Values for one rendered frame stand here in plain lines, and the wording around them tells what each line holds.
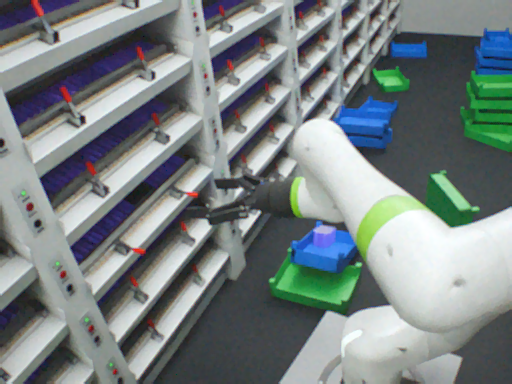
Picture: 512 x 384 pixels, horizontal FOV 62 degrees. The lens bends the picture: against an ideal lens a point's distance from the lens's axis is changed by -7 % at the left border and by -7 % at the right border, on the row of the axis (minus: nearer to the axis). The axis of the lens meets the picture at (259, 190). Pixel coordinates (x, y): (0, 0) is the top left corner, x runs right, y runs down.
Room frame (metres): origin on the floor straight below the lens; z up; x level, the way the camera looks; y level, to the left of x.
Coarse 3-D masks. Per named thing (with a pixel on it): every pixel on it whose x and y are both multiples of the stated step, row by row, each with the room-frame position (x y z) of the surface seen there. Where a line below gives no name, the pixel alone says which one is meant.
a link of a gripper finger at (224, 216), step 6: (228, 210) 0.84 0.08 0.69; (234, 210) 0.83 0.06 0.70; (240, 210) 0.82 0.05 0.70; (246, 210) 0.82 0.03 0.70; (210, 216) 0.83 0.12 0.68; (216, 216) 0.83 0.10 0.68; (222, 216) 0.83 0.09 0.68; (228, 216) 0.83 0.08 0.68; (234, 216) 0.83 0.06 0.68; (240, 216) 0.82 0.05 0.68; (246, 216) 0.82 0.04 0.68; (216, 222) 0.83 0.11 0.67; (222, 222) 0.83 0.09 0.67
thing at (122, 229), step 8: (192, 160) 1.30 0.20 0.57; (184, 168) 1.26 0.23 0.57; (176, 176) 1.22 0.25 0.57; (168, 184) 1.18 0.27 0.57; (160, 192) 1.14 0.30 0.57; (152, 200) 1.10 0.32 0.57; (144, 208) 1.06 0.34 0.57; (136, 216) 1.03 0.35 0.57; (128, 224) 1.00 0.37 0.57; (136, 224) 1.01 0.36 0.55; (120, 232) 0.97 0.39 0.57; (128, 232) 0.98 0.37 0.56; (112, 240) 0.94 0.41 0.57; (96, 248) 0.90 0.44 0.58; (104, 248) 0.91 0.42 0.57; (96, 256) 0.88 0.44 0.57; (104, 256) 0.89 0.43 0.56; (88, 264) 0.85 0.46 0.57
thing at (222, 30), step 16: (208, 0) 1.73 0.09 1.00; (224, 0) 1.78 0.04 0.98; (240, 0) 1.80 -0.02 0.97; (256, 0) 1.84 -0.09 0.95; (272, 0) 1.92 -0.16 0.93; (208, 16) 1.60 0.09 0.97; (224, 16) 1.53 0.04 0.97; (240, 16) 1.67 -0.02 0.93; (256, 16) 1.71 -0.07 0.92; (272, 16) 1.82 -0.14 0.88; (208, 32) 1.51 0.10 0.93; (224, 32) 1.52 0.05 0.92; (240, 32) 1.58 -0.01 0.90; (224, 48) 1.49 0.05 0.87
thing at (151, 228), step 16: (208, 160) 1.31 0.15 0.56; (192, 176) 1.25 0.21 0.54; (208, 176) 1.28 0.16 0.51; (160, 208) 1.10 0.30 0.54; (176, 208) 1.11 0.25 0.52; (144, 224) 1.03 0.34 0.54; (160, 224) 1.04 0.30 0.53; (128, 240) 0.96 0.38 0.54; (144, 240) 0.97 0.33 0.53; (112, 256) 0.90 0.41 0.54; (128, 256) 0.91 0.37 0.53; (96, 272) 0.85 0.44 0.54; (112, 272) 0.85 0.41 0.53; (96, 288) 0.80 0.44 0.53
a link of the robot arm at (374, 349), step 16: (352, 320) 0.57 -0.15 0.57; (368, 320) 0.56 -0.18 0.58; (384, 320) 0.55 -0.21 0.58; (400, 320) 0.54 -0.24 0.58; (352, 336) 0.53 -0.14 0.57; (368, 336) 0.52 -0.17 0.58; (384, 336) 0.52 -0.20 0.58; (400, 336) 0.51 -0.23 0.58; (416, 336) 0.51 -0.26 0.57; (352, 352) 0.51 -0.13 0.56; (368, 352) 0.49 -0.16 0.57; (384, 352) 0.49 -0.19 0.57; (400, 352) 0.49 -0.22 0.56; (416, 352) 0.49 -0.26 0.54; (352, 368) 0.50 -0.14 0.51; (368, 368) 0.48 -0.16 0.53; (384, 368) 0.48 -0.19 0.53; (400, 368) 0.48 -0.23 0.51
